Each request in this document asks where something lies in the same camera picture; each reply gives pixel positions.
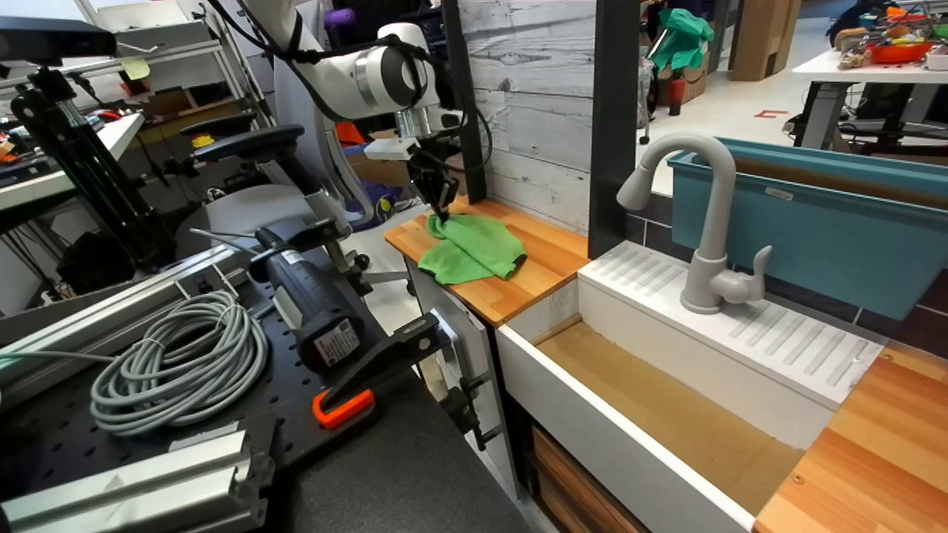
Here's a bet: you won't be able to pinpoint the black clamp with orange trigger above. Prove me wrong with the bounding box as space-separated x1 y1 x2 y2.
312 306 510 453

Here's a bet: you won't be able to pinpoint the black slanted frame post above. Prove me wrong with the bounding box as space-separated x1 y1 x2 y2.
439 0 490 207

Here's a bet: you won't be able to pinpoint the long aluminium rail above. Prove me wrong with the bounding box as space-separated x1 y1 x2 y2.
0 240 251 398

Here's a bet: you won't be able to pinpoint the grey coiled cable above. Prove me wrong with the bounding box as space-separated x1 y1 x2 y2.
90 288 273 441

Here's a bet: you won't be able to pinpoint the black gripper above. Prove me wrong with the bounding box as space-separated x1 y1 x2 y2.
404 111 467 223

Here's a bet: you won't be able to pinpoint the green towel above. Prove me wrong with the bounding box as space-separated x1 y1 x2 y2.
414 210 530 290

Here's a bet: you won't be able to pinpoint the white sink basin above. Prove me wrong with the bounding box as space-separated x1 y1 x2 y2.
496 238 890 533

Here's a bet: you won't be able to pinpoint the cardboard box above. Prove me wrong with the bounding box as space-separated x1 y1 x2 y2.
343 155 414 195

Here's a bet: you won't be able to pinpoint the white table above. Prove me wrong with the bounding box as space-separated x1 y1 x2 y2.
792 46 948 155

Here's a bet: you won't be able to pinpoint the short aluminium profile block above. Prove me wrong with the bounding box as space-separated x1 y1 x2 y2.
0 423 262 533

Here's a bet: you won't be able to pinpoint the black tripod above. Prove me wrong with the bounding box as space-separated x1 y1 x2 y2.
10 65 184 274

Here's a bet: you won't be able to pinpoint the teal plastic bin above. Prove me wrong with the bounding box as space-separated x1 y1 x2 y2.
669 136 948 323

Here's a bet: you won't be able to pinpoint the grey cabinet front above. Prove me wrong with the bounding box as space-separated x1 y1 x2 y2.
407 260 512 468

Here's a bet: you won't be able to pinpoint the grey wood-pattern back panel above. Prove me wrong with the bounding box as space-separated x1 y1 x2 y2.
459 0 601 238

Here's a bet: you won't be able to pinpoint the black upright frame post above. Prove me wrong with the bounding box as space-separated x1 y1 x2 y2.
587 0 647 260

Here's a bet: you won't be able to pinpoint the black box with white label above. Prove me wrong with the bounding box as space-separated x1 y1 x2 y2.
259 216 370 380

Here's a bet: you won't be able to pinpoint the tall wooden cabinet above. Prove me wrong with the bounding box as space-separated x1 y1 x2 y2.
728 0 807 84

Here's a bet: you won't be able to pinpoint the red bowl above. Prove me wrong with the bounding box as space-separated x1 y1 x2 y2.
867 38 937 68

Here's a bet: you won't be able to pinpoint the grey kitchen faucet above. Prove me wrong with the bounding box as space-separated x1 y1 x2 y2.
616 132 777 317

